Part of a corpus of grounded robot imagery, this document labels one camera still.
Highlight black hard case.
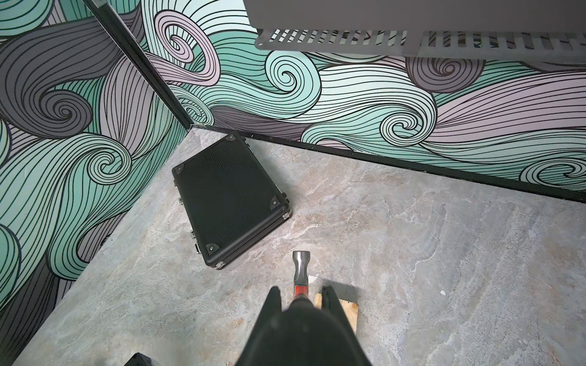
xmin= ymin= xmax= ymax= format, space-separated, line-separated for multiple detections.
xmin=172 ymin=133 xmax=291 ymax=270

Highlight claw hammer orange black handle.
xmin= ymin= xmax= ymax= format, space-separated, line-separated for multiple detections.
xmin=255 ymin=250 xmax=353 ymax=366

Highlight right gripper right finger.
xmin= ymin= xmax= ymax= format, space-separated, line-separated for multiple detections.
xmin=321 ymin=285 xmax=371 ymax=365

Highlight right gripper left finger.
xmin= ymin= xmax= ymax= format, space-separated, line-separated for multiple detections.
xmin=236 ymin=286 xmax=282 ymax=365

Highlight wooden block with nails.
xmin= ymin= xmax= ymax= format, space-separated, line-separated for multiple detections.
xmin=314 ymin=293 xmax=359 ymax=334

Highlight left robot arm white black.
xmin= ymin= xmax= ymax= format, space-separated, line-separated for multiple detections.
xmin=125 ymin=352 xmax=161 ymax=366

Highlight black wall tray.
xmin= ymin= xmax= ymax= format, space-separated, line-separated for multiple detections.
xmin=244 ymin=1 xmax=585 ymax=64

